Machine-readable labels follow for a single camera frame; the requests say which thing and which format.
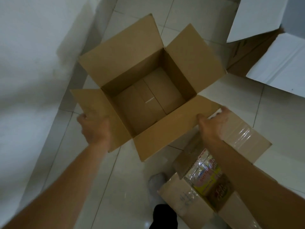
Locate person's left forearm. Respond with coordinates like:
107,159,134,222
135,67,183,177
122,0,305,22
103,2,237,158
2,140,112,229

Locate white-flapped cardboard box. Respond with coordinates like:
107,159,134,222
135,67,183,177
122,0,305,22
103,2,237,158
226,0,305,98

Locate person's left hand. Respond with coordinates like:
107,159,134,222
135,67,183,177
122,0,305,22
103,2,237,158
77,111,113,148

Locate person's right forearm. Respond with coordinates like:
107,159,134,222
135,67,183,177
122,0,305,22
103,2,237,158
204,138,305,229

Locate stack of snack packets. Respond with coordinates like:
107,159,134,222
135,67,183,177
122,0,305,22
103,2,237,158
184,148,234,210

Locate person's right hand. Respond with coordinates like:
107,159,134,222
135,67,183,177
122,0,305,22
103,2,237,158
196,106,232,144

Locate taped brown cardboard box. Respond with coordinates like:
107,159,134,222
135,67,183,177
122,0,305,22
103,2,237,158
158,111,278,229

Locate person's grey sock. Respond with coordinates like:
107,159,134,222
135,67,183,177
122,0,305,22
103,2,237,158
148,173,168,209

